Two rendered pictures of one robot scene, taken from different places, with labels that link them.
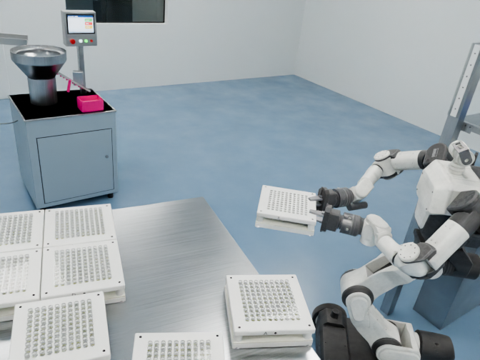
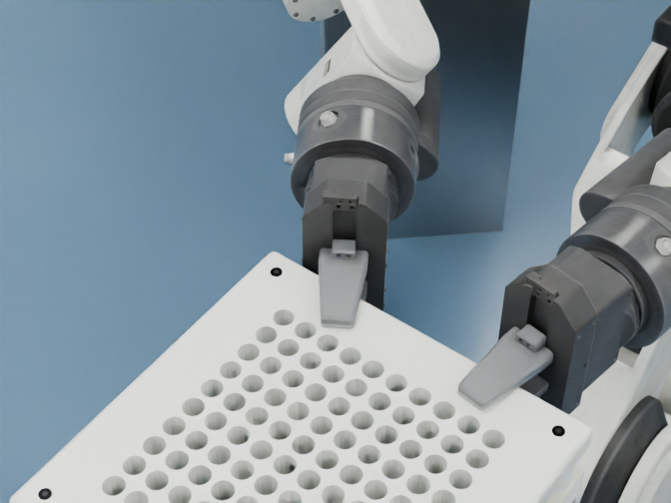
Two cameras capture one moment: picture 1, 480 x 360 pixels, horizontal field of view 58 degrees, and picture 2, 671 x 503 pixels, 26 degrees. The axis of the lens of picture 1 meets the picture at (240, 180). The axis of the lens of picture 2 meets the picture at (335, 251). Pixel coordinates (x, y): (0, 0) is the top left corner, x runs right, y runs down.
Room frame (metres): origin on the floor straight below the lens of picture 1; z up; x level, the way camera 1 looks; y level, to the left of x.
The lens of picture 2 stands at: (1.35, 0.19, 1.68)
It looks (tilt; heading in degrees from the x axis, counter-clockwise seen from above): 47 degrees down; 302
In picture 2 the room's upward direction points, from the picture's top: straight up
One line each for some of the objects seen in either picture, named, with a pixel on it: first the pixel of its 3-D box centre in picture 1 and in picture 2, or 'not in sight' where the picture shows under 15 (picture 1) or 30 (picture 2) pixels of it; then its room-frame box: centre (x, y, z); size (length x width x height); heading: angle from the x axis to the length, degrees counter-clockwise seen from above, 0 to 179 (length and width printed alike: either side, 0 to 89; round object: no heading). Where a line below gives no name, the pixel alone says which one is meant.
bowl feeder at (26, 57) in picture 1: (51, 76); not in sight; (3.05, 1.45, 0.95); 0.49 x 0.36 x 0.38; 128
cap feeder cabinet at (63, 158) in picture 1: (66, 148); not in sight; (3.04, 1.38, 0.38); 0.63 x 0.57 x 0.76; 128
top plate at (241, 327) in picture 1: (267, 302); not in sight; (1.04, -0.13, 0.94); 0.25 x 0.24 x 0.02; 11
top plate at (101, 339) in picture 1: (61, 330); not in sight; (0.83, 0.44, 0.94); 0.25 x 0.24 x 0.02; 23
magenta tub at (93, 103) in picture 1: (90, 103); not in sight; (2.98, 1.15, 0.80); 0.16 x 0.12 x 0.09; 128
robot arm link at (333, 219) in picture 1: (337, 221); (593, 308); (1.53, -0.42, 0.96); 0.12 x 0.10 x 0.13; 77
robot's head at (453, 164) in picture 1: (460, 156); not in sight; (1.57, -0.84, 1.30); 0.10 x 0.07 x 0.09; 175
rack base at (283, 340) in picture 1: (265, 313); not in sight; (1.04, -0.13, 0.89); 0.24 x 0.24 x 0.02; 11
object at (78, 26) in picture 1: (81, 54); not in sight; (3.28, 1.31, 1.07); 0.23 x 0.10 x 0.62; 128
